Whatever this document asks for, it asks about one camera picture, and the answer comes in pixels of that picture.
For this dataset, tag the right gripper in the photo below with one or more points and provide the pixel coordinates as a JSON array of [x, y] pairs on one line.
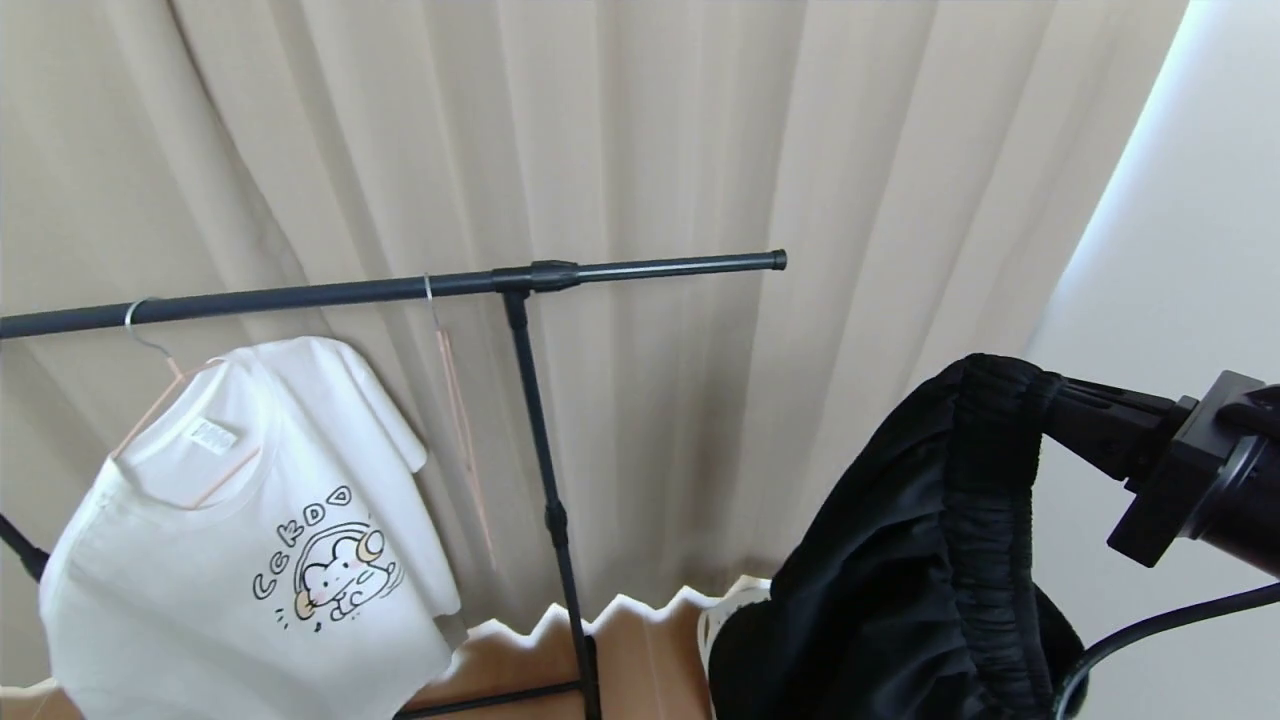
[[1220, 480]]

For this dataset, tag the black garment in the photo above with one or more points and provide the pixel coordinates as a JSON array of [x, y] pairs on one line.
[[880, 600]]

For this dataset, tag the pink clothes hanger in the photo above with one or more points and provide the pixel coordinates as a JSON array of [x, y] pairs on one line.
[[455, 400], [150, 345]]

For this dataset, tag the white printed t-shirt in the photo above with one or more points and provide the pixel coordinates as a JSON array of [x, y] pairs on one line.
[[200, 600]]

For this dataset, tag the white laundry basket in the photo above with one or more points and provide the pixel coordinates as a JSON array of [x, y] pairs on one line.
[[715, 615]]

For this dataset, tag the black clothes rack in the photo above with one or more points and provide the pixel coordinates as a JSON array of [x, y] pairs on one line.
[[300, 294]]

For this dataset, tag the beige curtain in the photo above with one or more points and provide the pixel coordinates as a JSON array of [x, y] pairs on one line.
[[800, 120]]

